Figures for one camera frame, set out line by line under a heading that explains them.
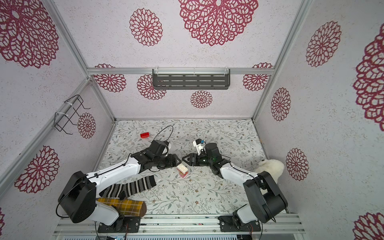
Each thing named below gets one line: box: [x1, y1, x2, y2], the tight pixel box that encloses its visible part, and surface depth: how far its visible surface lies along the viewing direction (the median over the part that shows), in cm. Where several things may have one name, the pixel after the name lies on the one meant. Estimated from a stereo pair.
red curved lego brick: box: [140, 132, 150, 139], surface depth 112 cm
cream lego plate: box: [176, 163, 189, 175], surface depth 85 cm
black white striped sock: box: [99, 175, 157, 200], surface depth 87 cm
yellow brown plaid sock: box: [96, 197, 147, 217], surface depth 81 cm
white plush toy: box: [255, 159, 285, 184], surface depth 75 cm
